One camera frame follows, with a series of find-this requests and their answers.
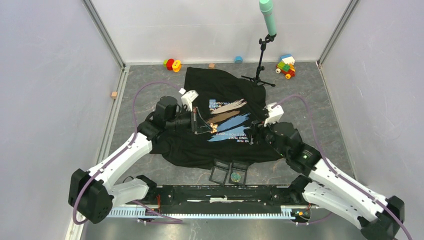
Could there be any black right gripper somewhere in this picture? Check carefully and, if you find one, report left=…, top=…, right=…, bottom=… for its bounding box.
left=243, top=115, right=289, bottom=159

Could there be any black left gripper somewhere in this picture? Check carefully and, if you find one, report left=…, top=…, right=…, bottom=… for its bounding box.
left=166, top=106, right=213, bottom=135

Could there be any black printed t-shirt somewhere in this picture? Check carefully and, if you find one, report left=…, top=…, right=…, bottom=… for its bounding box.
left=171, top=67, right=281, bottom=170

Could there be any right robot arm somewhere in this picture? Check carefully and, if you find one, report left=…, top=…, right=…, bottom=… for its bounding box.
left=244, top=121, right=405, bottom=240

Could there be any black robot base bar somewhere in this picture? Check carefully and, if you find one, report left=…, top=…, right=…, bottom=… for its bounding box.
left=141, top=184, right=309, bottom=214

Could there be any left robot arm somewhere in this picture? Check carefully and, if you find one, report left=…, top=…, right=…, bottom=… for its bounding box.
left=68, top=92, right=217, bottom=225

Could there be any round green brooch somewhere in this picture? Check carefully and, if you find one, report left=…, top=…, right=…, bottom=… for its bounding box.
left=230, top=172, right=242, bottom=183

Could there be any red yellow green stacking toy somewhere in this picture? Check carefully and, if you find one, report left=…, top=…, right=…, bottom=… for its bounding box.
left=162, top=58, right=183, bottom=73

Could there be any blue arch block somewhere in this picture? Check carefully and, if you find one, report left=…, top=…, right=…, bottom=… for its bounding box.
left=233, top=55, right=244, bottom=64

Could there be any colourful toy block train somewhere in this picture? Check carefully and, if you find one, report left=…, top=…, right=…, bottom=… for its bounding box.
left=275, top=54, right=296, bottom=80

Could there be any black microphone tripod stand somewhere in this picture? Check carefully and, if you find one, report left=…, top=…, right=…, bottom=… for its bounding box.
left=241, top=34, right=277, bottom=87

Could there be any mint green microphone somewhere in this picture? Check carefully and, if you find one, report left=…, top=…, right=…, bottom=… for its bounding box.
left=259, top=0, right=277, bottom=36

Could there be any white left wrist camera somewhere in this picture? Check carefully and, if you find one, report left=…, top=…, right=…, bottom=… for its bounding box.
left=178, top=88, right=199, bottom=112

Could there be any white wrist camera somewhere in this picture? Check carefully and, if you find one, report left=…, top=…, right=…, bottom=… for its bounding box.
left=178, top=88, right=199, bottom=112
left=263, top=102, right=284, bottom=127

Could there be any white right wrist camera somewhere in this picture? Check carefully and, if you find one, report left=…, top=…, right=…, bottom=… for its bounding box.
left=263, top=102, right=284, bottom=127

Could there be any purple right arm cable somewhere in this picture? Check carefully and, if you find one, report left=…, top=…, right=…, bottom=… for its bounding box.
left=271, top=94, right=413, bottom=240

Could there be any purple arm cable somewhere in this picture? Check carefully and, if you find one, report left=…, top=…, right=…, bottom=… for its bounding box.
left=271, top=94, right=413, bottom=240
left=72, top=81, right=184, bottom=225

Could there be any wooden cube on rail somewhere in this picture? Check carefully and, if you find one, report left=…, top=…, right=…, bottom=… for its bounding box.
left=110, top=91, right=118, bottom=100

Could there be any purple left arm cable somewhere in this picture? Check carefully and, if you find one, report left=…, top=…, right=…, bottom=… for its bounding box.
left=72, top=81, right=184, bottom=225

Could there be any white toothed cable rail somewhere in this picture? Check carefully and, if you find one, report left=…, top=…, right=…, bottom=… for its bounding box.
left=106, top=205, right=295, bottom=220

